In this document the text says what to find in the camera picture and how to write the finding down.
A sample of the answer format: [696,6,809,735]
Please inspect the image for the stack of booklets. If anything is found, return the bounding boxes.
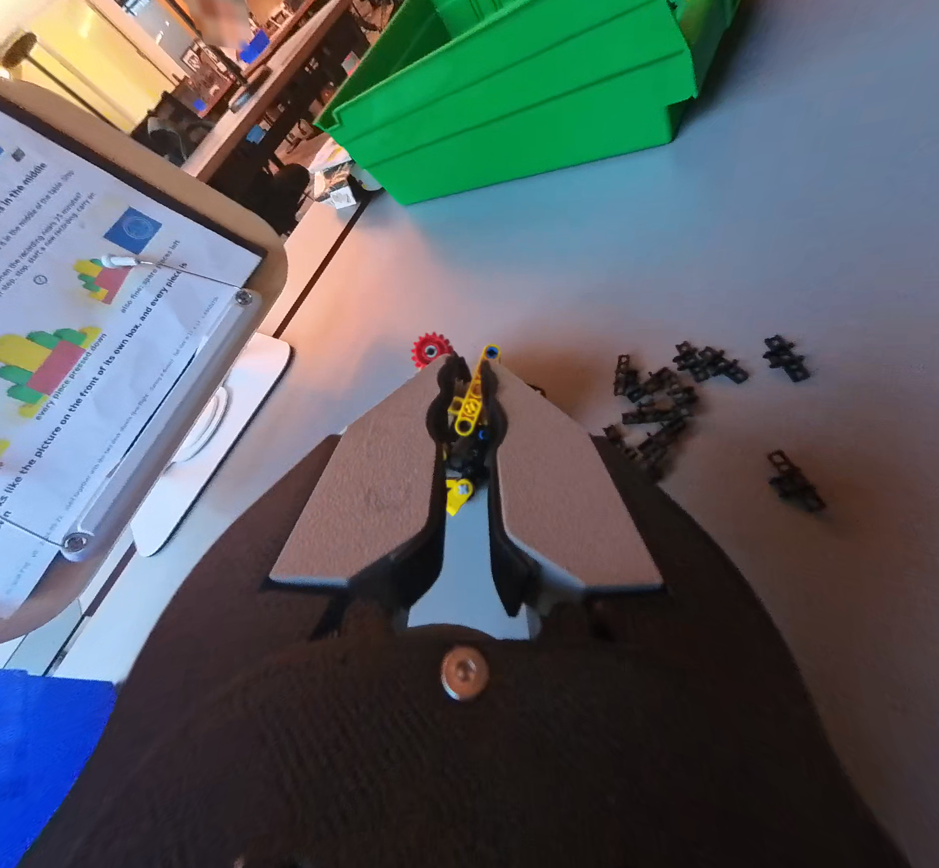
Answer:
[308,142,384,212]

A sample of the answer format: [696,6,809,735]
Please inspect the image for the yellow black lego vehicle model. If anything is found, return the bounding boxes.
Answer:
[409,331,510,518]

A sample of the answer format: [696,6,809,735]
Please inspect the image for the long work table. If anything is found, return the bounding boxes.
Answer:
[179,0,401,183]

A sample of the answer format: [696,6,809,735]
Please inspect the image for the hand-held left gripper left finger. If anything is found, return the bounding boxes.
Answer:
[268,355,472,612]

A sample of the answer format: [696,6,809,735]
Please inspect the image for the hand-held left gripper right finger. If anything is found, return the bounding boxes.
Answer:
[484,358,666,620]

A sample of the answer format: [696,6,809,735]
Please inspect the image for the instruction sheet display stand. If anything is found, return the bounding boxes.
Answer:
[0,79,292,643]

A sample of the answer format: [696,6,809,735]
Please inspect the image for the blue plastic bin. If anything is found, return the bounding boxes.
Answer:
[0,668,118,868]

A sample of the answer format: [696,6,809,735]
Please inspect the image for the scattered black lego track links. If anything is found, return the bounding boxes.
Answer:
[602,334,827,514]

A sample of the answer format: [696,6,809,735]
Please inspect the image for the green plastic bin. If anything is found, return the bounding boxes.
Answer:
[314,0,769,207]

